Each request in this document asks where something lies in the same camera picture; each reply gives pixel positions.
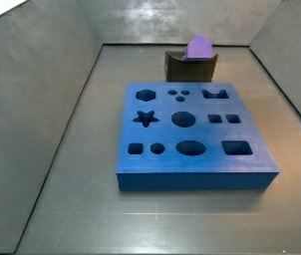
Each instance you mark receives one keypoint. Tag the purple three prong object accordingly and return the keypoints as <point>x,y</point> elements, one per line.
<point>198,49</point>

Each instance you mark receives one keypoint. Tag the blue foam shape board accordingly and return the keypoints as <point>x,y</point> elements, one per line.
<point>190,139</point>

